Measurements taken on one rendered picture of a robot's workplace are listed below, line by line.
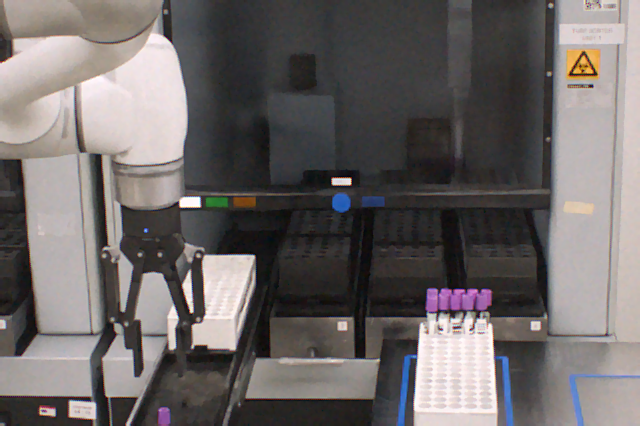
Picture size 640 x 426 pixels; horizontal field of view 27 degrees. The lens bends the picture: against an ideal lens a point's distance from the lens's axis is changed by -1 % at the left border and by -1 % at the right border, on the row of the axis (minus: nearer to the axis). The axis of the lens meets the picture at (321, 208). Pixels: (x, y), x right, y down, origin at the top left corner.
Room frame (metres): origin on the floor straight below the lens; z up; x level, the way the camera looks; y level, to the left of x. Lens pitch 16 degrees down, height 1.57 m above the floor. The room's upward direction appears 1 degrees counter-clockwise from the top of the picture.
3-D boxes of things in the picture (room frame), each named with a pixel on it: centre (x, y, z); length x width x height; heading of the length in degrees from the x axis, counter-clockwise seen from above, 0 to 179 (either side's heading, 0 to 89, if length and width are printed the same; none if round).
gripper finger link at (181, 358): (1.62, 0.19, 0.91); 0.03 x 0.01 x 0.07; 176
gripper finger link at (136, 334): (1.63, 0.24, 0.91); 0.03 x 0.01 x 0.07; 176
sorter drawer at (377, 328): (2.30, -0.15, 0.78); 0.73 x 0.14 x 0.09; 176
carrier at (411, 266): (2.07, -0.14, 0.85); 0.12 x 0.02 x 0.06; 85
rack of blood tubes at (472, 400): (1.61, -0.17, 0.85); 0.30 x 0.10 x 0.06; 174
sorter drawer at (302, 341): (2.31, 0.00, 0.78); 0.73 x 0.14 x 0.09; 176
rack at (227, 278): (1.99, 0.17, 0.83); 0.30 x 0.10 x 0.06; 176
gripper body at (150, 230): (1.62, 0.22, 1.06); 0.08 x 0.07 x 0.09; 86
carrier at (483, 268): (2.06, -0.29, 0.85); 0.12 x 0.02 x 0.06; 85
